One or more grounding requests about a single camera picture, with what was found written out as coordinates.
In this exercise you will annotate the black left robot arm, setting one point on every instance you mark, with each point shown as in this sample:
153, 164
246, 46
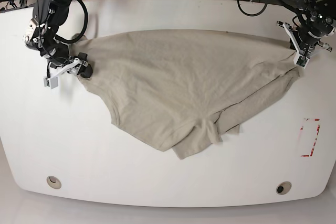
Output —
317, 7

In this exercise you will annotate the table grommet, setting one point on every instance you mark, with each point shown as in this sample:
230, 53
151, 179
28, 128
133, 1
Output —
53, 182
283, 188

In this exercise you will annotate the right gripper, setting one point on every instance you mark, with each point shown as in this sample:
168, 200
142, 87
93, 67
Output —
57, 55

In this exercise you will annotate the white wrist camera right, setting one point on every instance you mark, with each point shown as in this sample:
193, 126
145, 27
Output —
51, 79

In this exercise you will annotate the red tape rectangle marking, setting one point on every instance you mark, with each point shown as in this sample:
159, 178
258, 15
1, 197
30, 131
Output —
308, 136

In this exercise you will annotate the beige T-shirt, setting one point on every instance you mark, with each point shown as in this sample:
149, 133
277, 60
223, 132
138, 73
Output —
181, 90

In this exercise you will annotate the left table grommet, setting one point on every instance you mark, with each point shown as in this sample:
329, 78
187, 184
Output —
53, 182

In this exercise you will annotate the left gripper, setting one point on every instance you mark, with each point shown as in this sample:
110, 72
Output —
311, 30

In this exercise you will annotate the right table grommet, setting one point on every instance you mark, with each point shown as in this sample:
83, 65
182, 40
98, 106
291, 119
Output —
283, 188

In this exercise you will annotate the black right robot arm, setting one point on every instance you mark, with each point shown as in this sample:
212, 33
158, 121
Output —
48, 16

